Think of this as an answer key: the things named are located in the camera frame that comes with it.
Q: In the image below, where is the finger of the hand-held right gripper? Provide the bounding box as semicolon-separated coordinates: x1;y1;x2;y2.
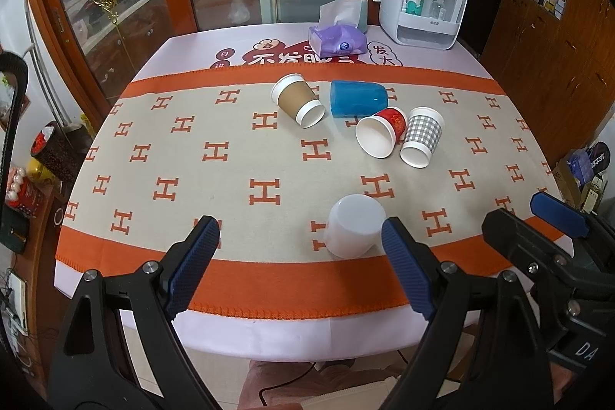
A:
530;191;615;269
481;208;607;319

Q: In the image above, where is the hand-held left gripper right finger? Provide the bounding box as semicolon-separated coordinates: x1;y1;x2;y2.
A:
381;217;552;410

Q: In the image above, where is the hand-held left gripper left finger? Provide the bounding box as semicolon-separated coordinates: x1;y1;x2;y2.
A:
45;215;222;410

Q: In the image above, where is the white translucent plastic cup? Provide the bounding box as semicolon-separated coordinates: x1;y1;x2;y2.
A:
324;193;388;259

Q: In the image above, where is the person's right forearm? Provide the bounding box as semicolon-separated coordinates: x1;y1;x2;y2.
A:
548;359;615;410

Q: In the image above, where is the grey checked paper cup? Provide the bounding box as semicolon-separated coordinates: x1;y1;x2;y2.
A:
399;106;445;169

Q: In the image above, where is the red paper cup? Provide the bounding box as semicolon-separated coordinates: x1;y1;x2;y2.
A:
355;106;409;160

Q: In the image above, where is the blue plastic cup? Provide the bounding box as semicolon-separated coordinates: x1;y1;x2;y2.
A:
329;78;389;121

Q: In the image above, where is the brown paper cup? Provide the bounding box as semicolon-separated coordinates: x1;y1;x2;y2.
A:
270;73;328;130

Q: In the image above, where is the cardboard box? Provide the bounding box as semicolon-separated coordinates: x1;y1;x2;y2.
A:
552;141;612;215

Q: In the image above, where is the blue carton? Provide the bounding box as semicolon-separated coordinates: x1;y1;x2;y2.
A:
567;149;595;181

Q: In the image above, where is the orange and beige patterned blanket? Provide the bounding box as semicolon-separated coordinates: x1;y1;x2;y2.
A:
54;66;577;320

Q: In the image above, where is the dark patterned round container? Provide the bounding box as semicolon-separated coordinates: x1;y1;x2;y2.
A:
30;121;83;186

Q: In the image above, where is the yellow jar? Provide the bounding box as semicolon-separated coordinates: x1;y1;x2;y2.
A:
26;157;55;184

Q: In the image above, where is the wooden shelf cabinet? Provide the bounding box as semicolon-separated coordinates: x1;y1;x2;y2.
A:
456;0;615;173

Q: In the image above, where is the red packet with white balls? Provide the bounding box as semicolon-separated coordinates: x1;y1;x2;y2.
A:
4;167;45;215

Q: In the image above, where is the white cosmetic storage box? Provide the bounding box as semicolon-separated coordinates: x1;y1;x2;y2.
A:
372;0;479;51

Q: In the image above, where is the purple tissue pack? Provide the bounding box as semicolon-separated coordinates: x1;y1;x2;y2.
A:
308;24;369;59

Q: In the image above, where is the black framed panel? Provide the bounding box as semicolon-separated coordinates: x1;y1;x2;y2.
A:
0;51;30;219

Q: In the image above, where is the white metal pipe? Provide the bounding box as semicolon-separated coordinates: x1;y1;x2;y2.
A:
25;5;69;128

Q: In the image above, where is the white plastic bag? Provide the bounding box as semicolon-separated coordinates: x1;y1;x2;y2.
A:
227;0;251;23

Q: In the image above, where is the wooden glass door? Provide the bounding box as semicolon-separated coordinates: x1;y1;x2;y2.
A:
22;0;426;101

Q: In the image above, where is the green tissue roll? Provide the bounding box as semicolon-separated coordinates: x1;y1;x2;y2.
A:
335;0;370;32

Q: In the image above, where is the black cable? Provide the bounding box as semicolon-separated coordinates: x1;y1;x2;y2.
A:
258;359;324;406

